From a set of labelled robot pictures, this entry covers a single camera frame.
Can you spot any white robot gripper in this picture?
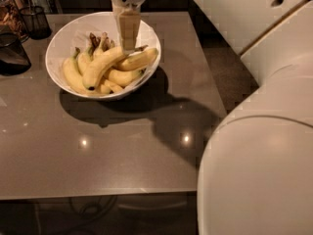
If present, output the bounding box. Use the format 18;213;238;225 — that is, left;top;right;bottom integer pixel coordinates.
111;0;146;54

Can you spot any large top yellow banana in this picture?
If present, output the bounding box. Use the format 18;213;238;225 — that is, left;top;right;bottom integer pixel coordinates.
82;45;147;90

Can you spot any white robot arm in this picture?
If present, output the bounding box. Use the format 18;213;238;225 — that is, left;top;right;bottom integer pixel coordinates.
194;0;313;235

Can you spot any back banana with brown stem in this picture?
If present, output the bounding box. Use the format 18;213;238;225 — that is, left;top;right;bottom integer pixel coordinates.
89;32;115;59

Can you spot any right yellow banana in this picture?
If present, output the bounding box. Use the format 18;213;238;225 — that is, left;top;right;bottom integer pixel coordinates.
115;48;158;71

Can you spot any white ceramic bowl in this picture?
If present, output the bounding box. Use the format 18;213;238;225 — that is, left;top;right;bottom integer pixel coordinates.
45;12;161;101

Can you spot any lower middle yellow banana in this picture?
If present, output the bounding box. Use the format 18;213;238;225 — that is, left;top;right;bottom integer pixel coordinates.
105;69;143;87

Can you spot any bottom small yellow banana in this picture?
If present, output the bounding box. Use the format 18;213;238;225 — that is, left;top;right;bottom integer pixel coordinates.
97;79;123;95

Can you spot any black mesh pen cup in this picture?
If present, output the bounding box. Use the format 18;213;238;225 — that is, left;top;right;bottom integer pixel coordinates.
20;0;52;40

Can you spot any dark glass jar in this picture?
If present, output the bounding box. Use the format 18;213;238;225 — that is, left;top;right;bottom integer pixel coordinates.
0;0;28;41

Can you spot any black dish at left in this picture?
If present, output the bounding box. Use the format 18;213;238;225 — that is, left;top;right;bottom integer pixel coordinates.
0;32;31;75

